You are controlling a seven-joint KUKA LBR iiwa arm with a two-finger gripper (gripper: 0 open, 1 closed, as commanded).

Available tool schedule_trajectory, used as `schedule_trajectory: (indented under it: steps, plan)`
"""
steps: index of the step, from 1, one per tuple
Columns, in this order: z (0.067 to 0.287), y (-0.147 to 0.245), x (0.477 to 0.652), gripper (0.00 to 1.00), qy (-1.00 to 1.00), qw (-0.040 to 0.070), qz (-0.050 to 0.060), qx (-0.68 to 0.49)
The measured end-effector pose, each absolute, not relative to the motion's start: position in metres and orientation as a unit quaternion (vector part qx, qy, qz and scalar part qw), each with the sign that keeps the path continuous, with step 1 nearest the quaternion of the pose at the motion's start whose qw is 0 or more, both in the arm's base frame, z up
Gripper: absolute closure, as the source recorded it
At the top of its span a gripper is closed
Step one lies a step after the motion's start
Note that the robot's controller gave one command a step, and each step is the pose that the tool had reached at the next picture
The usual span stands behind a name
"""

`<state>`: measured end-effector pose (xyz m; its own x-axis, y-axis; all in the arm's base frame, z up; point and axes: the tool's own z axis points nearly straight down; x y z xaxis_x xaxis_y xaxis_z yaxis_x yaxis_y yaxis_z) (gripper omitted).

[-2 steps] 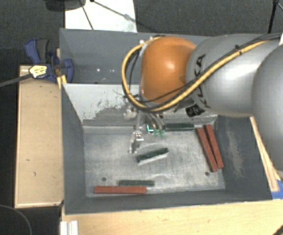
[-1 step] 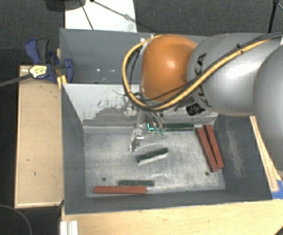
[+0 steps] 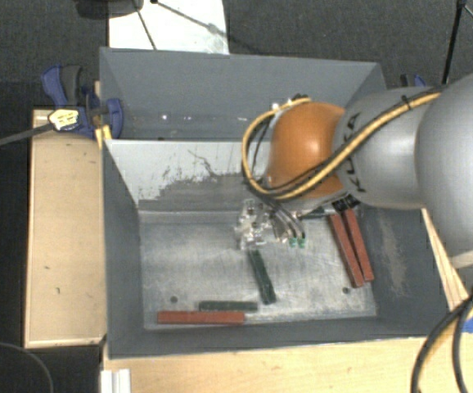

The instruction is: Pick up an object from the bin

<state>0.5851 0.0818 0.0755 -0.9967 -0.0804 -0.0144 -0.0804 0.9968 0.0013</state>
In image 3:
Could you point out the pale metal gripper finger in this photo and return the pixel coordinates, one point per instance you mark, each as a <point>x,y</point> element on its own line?
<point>251,236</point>
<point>252,210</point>

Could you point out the dark green flat block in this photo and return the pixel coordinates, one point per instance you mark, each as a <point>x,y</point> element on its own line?
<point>315,215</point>
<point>228,305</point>
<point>263,278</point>

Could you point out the grey metal bin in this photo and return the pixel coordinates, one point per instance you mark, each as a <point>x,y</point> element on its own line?
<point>187,260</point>

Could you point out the red-brown flat block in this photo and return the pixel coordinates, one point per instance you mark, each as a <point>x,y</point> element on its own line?
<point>346,252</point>
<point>360,248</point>
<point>201,317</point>

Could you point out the pale wood flat board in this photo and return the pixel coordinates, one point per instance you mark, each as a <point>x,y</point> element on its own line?
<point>66,240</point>

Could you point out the black cylinder on white bracket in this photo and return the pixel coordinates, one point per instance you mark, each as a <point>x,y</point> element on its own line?
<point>346,204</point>

